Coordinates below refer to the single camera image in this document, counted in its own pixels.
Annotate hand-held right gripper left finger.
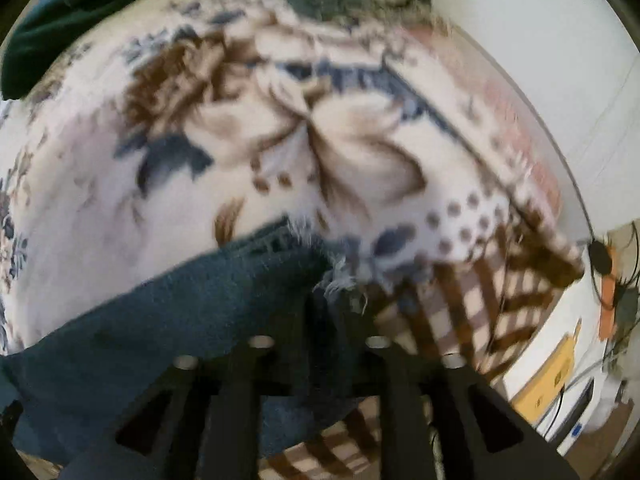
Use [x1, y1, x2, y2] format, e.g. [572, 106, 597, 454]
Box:
[70, 287, 323, 480]

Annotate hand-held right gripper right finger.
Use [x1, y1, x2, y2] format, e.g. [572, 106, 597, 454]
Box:
[330, 305, 581, 480]

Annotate blue denim pants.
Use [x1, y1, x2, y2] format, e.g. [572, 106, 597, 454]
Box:
[0, 216, 381, 471]

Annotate orange power strip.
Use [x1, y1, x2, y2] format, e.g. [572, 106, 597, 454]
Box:
[597, 242, 623, 341]

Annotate floral printed blanket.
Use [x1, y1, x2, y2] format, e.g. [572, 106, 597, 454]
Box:
[0, 0, 586, 480]

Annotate dark green cloth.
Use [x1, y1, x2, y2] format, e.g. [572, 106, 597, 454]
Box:
[0, 0, 236, 101]

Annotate black cable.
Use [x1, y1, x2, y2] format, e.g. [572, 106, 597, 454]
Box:
[545, 160, 640, 441]

